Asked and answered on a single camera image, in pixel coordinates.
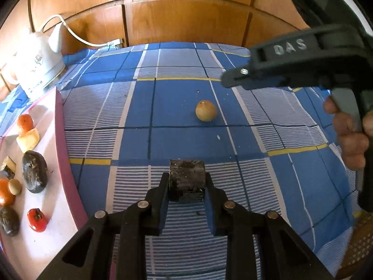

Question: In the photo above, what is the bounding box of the yellow potato chunk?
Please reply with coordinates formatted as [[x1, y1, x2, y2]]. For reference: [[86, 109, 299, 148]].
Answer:
[[16, 128, 40, 154]]

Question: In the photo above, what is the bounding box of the dark water chestnut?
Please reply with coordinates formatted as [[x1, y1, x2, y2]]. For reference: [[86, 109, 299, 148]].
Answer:
[[0, 206, 20, 237], [22, 150, 48, 194]]

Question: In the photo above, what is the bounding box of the person's right hand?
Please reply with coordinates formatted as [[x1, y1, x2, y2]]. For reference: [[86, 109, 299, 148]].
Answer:
[[323, 96, 373, 171]]

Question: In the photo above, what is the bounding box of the white floral electric kettle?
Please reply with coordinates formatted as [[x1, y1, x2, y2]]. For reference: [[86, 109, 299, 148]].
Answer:
[[0, 23, 67, 101]]

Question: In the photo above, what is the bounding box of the dark sugarcane piece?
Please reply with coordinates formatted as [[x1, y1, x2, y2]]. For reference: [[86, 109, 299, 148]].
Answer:
[[169, 159, 206, 204], [0, 156, 16, 180]]

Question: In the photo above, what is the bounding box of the wooden panelled wardrobe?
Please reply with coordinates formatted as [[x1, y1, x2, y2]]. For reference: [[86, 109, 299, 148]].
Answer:
[[0, 0, 373, 94]]

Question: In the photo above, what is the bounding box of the pink-rimmed cardboard tray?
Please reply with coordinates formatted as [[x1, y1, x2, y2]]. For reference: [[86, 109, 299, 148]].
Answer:
[[0, 89, 89, 272]]

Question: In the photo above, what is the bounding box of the large orange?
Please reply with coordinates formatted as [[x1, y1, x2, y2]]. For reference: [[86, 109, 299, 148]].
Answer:
[[0, 178, 16, 207]]

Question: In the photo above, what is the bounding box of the red cherry tomato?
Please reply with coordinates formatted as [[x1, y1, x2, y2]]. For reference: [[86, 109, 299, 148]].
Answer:
[[27, 208, 48, 233]]

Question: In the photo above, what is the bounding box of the brown wicker chair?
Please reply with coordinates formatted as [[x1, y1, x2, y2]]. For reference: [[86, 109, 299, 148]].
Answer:
[[338, 210, 373, 272]]

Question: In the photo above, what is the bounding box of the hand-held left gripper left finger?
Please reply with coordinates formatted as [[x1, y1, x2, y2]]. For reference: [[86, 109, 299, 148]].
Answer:
[[44, 172, 170, 280]]

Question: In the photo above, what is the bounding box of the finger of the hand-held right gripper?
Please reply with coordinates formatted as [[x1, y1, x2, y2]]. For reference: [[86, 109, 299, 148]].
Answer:
[[221, 61, 287, 90]]

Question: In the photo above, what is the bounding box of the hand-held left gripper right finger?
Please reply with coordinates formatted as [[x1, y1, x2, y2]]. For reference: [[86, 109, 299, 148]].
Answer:
[[204, 172, 335, 280]]

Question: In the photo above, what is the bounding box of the white kettle power cable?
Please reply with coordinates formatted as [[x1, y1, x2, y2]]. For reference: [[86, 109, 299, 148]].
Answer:
[[41, 14, 117, 47]]

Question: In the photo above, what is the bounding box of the small mandarin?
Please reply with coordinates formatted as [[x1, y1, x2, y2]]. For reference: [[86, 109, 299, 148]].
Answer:
[[17, 114, 34, 135]]

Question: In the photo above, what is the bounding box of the tan longan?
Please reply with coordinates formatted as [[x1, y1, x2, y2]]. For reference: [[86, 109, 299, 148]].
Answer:
[[8, 178, 22, 195], [195, 100, 218, 122]]

